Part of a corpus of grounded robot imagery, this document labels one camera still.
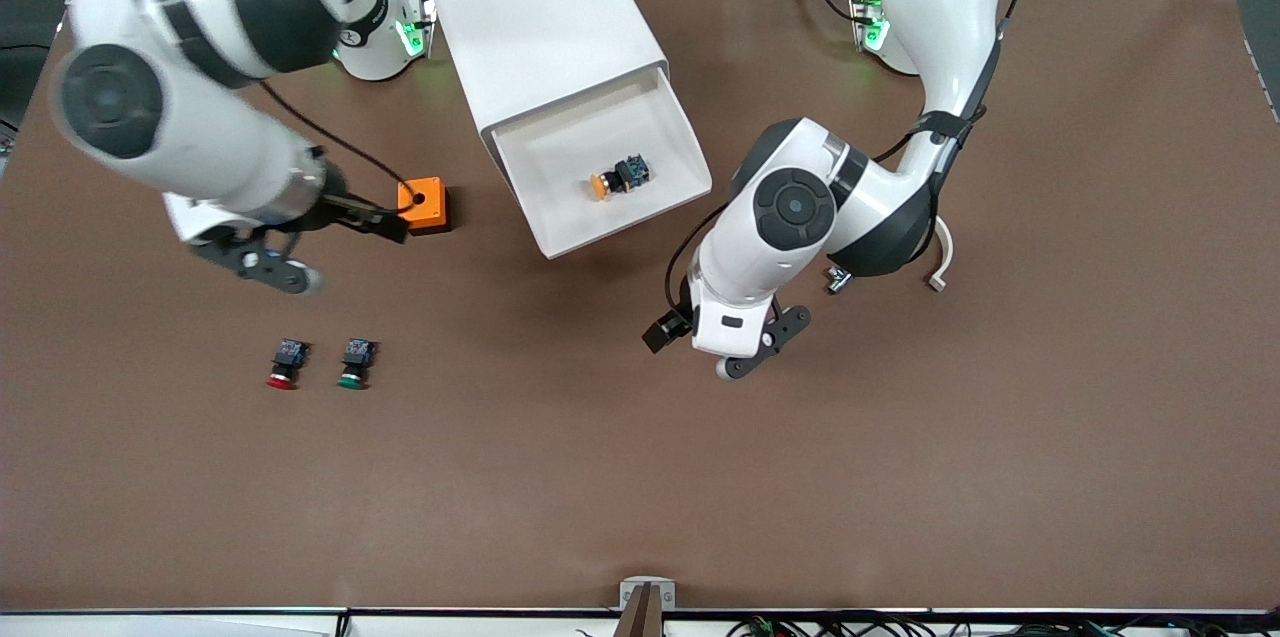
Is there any brown post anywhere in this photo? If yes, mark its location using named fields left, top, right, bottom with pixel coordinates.
left=612, top=583, right=666, bottom=637

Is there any black table edge strip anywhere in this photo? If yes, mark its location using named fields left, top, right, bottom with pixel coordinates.
left=0, top=605, right=1280, bottom=618

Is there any green push button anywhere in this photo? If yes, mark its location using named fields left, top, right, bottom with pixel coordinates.
left=337, top=338, right=378, bottom=391

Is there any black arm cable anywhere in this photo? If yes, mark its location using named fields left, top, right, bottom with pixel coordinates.
left=664, top=17, right=1006, bottom=320
left=258, top=80, right=425, bottom=204

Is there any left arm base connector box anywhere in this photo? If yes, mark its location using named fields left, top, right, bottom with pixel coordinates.
left=850, top=0, right=891, bottom=53

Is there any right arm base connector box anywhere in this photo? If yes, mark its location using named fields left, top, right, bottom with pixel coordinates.
left=395, top=0, right=438, bottom=58

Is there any yellow push button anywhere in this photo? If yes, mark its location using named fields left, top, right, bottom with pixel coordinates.
left=589, top=153, right=652, bottom=204

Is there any red push button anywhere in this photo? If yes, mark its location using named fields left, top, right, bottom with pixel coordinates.
left=266, top=338, right=311, bottom=391

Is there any orange box with hole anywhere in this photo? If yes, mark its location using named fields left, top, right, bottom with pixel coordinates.
left=397, top=177, right=452, bottom=236

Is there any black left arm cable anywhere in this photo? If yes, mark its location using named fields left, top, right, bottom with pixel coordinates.
left=664, top=17, right=1006, bottom=320

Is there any white half-ring clamp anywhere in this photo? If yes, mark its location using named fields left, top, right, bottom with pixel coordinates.
left=925, top=217, right=955, bottom=293

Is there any grey metal bracket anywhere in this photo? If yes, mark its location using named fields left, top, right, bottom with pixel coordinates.
left=618, top=575, right=677, bottom=613

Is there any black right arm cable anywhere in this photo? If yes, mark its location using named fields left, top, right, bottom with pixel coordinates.
left=258, top=80, right=425, bottom=204

